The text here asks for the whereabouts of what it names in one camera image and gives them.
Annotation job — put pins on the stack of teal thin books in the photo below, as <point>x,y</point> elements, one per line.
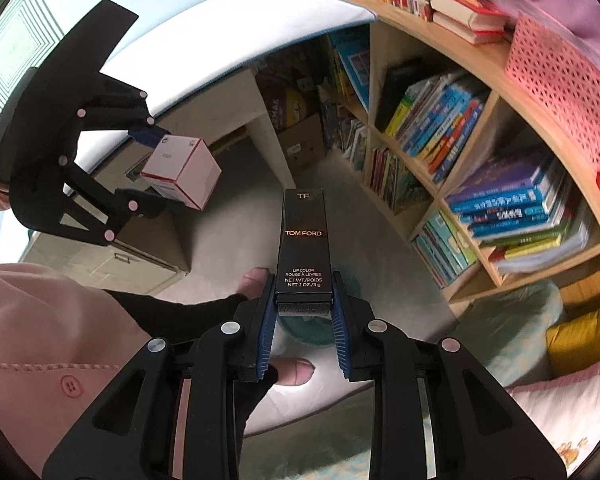
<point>445,247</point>

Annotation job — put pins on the thick red hardcover book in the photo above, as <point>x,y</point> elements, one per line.
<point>460,30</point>
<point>467,7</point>

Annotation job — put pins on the pink white box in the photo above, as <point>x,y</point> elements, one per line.
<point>180,170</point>

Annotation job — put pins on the person's pink shirt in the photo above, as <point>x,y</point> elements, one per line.
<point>30,335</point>

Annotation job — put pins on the beige drawer cabinet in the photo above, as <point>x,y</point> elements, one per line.
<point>130,255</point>

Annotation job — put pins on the cardboard box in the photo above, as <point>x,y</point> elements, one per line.
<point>302,145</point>

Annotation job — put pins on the light green rug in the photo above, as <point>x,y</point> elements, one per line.
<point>330,460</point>

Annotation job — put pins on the teal round bin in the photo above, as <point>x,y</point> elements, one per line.
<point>310,332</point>

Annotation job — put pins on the stack of purple blue books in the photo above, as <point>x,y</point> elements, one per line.
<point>515,210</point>

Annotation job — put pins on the green wall poster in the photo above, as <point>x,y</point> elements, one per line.
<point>15,45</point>

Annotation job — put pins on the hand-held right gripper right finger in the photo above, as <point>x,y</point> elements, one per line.
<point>339,340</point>

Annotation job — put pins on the light wooden table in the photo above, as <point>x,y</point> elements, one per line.
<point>272,130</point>

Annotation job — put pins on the yellow cushion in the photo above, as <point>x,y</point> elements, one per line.
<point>585,340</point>

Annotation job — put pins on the row of thin books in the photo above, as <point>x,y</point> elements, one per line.
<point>345,135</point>
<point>395,175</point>

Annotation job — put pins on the person's foot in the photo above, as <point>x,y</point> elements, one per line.
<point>256,282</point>
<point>295,371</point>

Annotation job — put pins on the white printed pillow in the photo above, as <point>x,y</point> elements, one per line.
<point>570,425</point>

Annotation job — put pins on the white desk with drawers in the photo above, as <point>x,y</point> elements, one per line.
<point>230,40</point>

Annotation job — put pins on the purple cloth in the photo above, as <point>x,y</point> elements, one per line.
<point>555,0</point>

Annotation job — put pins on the blue picture book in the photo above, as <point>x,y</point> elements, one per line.
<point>352,65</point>

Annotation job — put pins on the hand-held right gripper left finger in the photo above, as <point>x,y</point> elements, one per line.
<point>265,330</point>

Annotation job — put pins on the pink plastic basket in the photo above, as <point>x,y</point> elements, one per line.
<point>565,80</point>

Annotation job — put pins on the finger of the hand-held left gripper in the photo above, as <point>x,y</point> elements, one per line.
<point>147,136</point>
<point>140,202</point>

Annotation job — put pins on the row of colourful upright books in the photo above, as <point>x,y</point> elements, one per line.
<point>440,120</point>

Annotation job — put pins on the wooden bookshelf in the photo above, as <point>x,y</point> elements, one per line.
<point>500,110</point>

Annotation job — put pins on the black slim box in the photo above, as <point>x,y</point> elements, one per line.
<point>302,240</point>

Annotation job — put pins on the black book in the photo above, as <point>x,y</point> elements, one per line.
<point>395,95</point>

